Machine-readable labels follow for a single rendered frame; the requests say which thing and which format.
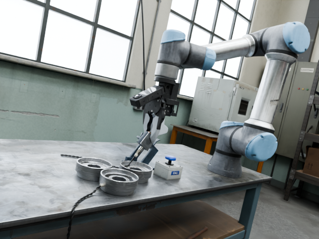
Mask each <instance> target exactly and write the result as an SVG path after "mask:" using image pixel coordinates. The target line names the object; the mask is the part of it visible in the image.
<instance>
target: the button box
mask: <svg viewBox="0 0 319 239"><path fill-rule="evenodd" d="M182 169H183V167H182V166H180V165H177V164H175V163H173V162H171V164H170V163H168V161H156V163H155V168H154V172H153V173H154V174H155V175H157V176H159V177H161V178H163V179H165V180H176V179H180V178H181V174H182Z"/></svg>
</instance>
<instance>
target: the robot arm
mask: <svg viewBox="0 0 319 239"><path fill-rule="evenodd" d="M185 40H186V34H185V33H184V32H182V31H179V30H175V29H167V30H165V31H164V32H163V36H162V39H161V43H160V49H159V55H158V60H157V65H156V70H155V76H156V77H155V78H154V81H156V82H159V84H158V86H157V85H154V86H152V87H150V88H148V89H146V90H144V91H142V92H140V93H138V94H136V95H134V96H132V97H130V98H129V99H130V103H131V105H132V106H135V107H138V108H139V107H141V106H143V105H145V108H144V111H143V129H144V132H145V131H147V132H148V131H149V132H151V135H150V141H151V143H154V142H155V140H156V139H157V137H158V135H162V134H166V133H167V131H168V127H166V126H165V125H164V121H165V116H171V115H172V116H175V117H176V116H177V113H178V107H179V101H177V95H178V89H179V84H180V83H176V81H175V80H177V78H178V72H179V70H181V69H193V68H196V69H200V70H205V71H208V70H210V69H211V68H212V67H213V66H214V64H215V62H218V61H223V60H227V59H232V58H237V57H242V56H244V57H247V58H248V57H253V56H265V57H266V59H267V64H266V67H265V70H264V73H263V77H262V80H261V83H260V87H259V90H258V93H257V96H256V99H255V102H254V106H253V110H252V113H251V116H250V118H249V120H247V121H245V122H244V123H241V122H233V121H223V122H222V123H221V127H220V129H219V135H218V139H217V143H216V149H215V152H214V154H213V156H212V158H211V159H210V161H209V163H208V165H207V169H208V170H209V171H211V172H213V173H215V174H218V175H222V176H225V177H230V178H241V175H242V165H241V157H242V156H244V157H247V158H248V159H250V160H254V161H257V162H262V161H266V160H267V159H269V158H271V157H272V156H273V154H274V153H275V151H276V149H277V138H276V137H275V136H274V132H275V129H274V128H273V126H272V123H273V120H274V117H275V114H276V111H277V108H278V105H279V101H280V98H281V94H282V91H283V88H284V85H285V82H286V79H287V76H288V73H289V69H290V66H291V65H292V64H293V63H295V62H297V59H298V55H299V54H302V53H303V52H305V51H306V50H307V49H308V47H309V44H310V34H309V32H308V29H307V27H306V26H305V25H304V24H302V23H301V22H287V23H285V24H282V25H277V26H274V27H269V28H265V29H262V30H259V31H257V32H254V33H250V34H246V35H243V36H242V38H237V39H232V40H227V41H222V42H216V43H211V44H206V45H201V46H200V45H196V44H193V43H190V42H188V41H185ZM175 105H177V111H176V113H174V106H175ZM153 113H154V114H153ZM156 115H157V116H156Z"/></svg>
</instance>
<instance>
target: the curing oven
mask: <svg viewBox="0 0 319 239"><path fill-rule="evenodd" d="M258 90H259V88H256V87H253V86H250V85H248V84H245V83H243V82H240V81H237V80H231V79H222V78H212V77H202V76H198V79H197V84H196V89H195V94H194V99H193V103H192V107H191V112H190V116H189V121H188V124H189V125H191V128H194V126H196V127H200V128H203V129H208V130H211V131H214V132H218V133H219V129H220V127H221V123H222V122H223V121H233V122H241V123H244V122H245V121H247V120H249V118H250V116H251V113H252V110H253V106H254V102H255V99H256V96H257V93H258Z"/></svg>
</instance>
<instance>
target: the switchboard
mask: <svg viewBox="0 0 319 239"><path fill-rule="evenodd" d="M304 25H305V26H306V27H307V29H308V32H309V34H310V44H309V47H308V49H307V50H306V51H305V52H303V53H302V54H299V55H298V59H297V62H295V63H293V64H292V65H291V66H290V69H289V73H288V76H287V79H286V82H285V85H284V88H283V91H282V94H281V98H280V101H279V105H278V108H277V111H276V114H275V117H274V120H273V123H272V126H273V128H274V129H275V132H274V136H275V137H276V138H277V149H276V151H275V153H274V154H275V159H274V163H273V167H272V172H271V176H270V177H272V176H273V171H274V167H275V163H276V159H277V156H278V155H280V156H284V157H287V158H290V159H291V162H290V166H289V170H288V174H287V178H286V182H285V186H284V189H283V190H284V191H286V185H287V182H288V178H289V174H290V170H291V165H292V161H293V159H294V155H295V151H296V147H297V143H298V139H299V135H300V131H301V127H302V123H303V119H304V115H305V111H306V107H307V104H308V100H309V96H310V91H311V87H312V83H313V79H314V75H315V71H316V68H317V64H318V62H310V61H311V57H312V53H313V48H314V45H315V42H316V37H317V33H318V29H319V0H310V1H309V6H308V10H307V14H306V17H305V22H304ZM315 106H316V111H314V105H312V108H311V112H310V117H309V121H308V125H307V128H306V132H307V130H308V129H309V128H310V127H311V125H312V128H311V129H310V130H309V132H308V133H312V134H317V135H319V105H317V104H315ZM318 144H319V143H317V142H313V141H308V140H303V144H302V151H303V155H304V158H302V154H301V153H300V157H299V161H301V162H304V163H305V160H306V146H310V147H312V148H315V147H318Z"/></svg>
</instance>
